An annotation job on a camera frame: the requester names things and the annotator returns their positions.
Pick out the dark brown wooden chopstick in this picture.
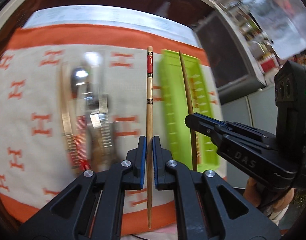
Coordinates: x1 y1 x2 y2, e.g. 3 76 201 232
178 50 197 171

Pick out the large steel spoon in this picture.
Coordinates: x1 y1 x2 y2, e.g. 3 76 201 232
70 66 94 123

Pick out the white ceramic spoon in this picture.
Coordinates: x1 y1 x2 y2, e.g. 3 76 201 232
84 51 104 100

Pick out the person's right hand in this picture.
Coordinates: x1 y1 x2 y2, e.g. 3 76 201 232
243 177 295 221

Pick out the lime green plastic tray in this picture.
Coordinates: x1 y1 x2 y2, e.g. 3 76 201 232
158 50 220 172

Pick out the steel cabinet glass door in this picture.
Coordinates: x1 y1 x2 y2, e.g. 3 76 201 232
194 10 265 104

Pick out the orange white H-pattern cloth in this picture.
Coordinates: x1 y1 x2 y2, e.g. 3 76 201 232
0 24 222 233

